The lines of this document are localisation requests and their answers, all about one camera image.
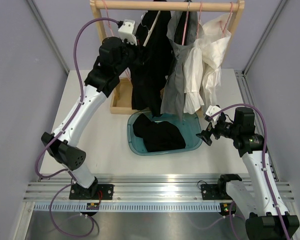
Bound black skirt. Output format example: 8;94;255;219
132;114;186;152

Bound black dress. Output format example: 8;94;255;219
129;10;174;117

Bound grey dress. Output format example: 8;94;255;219
160;11;198;120

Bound white wooden hanger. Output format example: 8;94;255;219
143;10;161;47

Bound pink wire hanger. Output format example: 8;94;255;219
102;0;131;81

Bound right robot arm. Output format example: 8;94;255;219
197;103;300;240

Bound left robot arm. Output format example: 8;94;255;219
41;35;140;199

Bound teal plastic tray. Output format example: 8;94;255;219
127;111;202;156

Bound white pleated blouse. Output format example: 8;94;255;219
183;38;205;115

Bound wooden clothes rack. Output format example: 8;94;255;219
88;0;245;115

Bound cream white garment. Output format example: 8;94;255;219
202;13;232;110

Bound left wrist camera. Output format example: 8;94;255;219
118;19;138;46

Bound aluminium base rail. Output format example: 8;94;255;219
22;173;296;204

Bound slotted cable duct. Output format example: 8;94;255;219
33;202;230;213

